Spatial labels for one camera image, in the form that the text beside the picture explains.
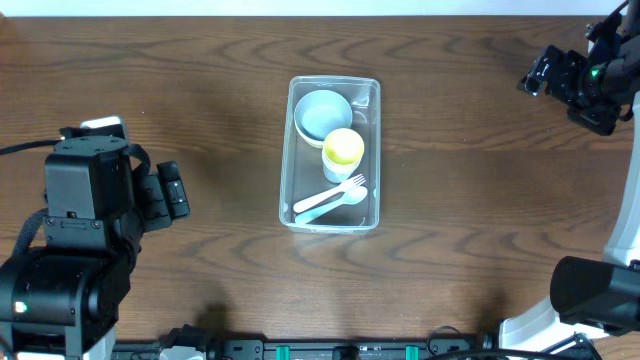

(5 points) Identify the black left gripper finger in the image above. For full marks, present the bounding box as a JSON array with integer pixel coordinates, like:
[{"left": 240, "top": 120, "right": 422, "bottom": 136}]
[
  {"left": 157, "top": 161, "right": 190, "bottom": 220},
  {"left": 138, "top": 174, "right": 172, "bottom": 231}
]

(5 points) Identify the white plastic fork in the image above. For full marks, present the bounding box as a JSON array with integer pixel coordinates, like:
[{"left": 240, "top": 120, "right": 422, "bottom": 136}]
[{"left": 293, "top": 174, "right": 366, "bottom": 213}]

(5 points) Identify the yellow plastic bowl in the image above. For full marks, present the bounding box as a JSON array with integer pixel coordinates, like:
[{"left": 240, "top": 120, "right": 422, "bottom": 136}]
[{"left": 296, "top": 127, "right": 324, "bottom": 149}]

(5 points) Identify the white plastic cup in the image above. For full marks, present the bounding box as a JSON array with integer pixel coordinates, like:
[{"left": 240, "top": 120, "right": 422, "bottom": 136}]
[{"left": 321, "top": 152, "right": 360, "bottom": 183}]

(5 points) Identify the light blue plastic bowl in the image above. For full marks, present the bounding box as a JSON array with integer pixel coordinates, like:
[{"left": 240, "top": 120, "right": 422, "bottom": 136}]
[{"left": 294, "top": 90, "right": 353, "bottom": 144}]

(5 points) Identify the yellow plastic cup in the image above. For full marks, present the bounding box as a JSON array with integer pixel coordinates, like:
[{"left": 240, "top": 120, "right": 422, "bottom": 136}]
[{"left": 323, "top": 128, "right": 365, "bottom": 166}]

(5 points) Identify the light green plastic spoon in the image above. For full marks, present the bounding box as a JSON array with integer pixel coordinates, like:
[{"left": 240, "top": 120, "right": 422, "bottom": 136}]
[{"left": 294, "top": 186, "right": 368, "bottom": 224}]

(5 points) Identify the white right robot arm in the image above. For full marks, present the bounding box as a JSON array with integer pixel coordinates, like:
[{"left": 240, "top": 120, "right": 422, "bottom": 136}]
[{"left": 498, "top": 42, "right": 639, "bottom": 357}]

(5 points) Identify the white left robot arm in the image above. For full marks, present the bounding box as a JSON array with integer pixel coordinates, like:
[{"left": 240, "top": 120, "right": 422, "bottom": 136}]
[{"left": 1, "top": 116, "right": 190, "bottom": 359}]

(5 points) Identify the clear plastic container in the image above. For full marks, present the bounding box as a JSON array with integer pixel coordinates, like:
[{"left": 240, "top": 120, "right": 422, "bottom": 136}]
[{"left": 279, "top": 75, "right": 381, "bottom": 234}]

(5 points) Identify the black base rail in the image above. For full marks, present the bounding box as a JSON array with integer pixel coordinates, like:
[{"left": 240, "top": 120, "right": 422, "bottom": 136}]
[{"left": 112, "top": 324, "right": 596, "bottom": 360}]

